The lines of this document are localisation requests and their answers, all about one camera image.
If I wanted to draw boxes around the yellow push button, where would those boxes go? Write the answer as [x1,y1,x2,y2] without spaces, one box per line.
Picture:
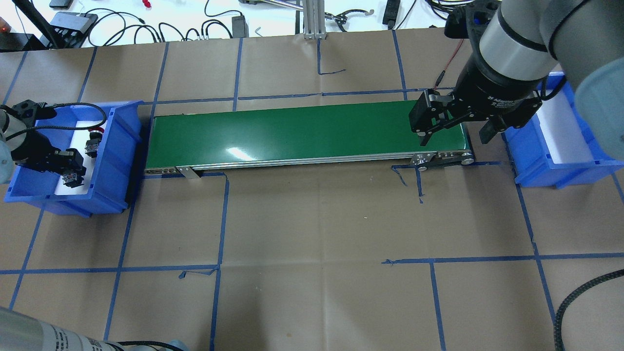
[61,167,86,188]

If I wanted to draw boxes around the white foam pad right bin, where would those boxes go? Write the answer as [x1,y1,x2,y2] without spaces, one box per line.
[537,91,593,164]

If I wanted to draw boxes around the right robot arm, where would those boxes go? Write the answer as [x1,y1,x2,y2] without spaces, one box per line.
[409,0,624,160]

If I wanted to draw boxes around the white foam pad left bin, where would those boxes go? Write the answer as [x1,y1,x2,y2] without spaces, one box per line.
[54,120,110,196]

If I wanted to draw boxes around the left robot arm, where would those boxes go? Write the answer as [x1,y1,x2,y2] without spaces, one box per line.
[1,100,86,188]

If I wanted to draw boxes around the aluminium profile post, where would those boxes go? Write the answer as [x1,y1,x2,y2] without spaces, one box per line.
[302,0,326,40]

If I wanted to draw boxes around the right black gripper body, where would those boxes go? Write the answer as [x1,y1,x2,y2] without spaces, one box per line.
[409,52,543,137]

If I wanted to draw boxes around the left blue storage bin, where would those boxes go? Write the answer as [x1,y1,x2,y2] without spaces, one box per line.
[1,99,142,217]

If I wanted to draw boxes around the black power adapter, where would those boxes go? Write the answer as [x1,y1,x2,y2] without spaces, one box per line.
[231,14,249,38]

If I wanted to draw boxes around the green conveyor belt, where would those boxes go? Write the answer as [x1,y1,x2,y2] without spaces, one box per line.
[145,101,476,175]

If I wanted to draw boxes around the white foam pad bin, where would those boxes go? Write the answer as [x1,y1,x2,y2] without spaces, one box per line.
[54,120,110,196]
[537,91,593,164]

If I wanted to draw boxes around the red black conveyor wires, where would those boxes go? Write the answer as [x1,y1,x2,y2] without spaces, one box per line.
[434,39,465,91]

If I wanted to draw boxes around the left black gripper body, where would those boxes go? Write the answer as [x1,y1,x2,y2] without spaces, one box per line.
[10,100,84,176]

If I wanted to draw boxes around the red push button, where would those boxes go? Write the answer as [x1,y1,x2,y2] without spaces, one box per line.
[85,127,105,158]

